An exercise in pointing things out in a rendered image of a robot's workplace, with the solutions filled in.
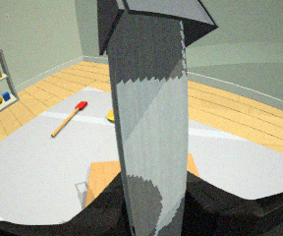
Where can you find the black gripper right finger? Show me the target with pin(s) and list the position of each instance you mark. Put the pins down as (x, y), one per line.
(210, 211)

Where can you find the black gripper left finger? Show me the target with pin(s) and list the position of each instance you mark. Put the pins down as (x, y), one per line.
(106, 216)

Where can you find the yellow round disc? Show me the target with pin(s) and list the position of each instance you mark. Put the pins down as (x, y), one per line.
(110, 116)

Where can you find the orange flat rectangular board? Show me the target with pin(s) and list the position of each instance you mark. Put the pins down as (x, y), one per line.
(103, 172)

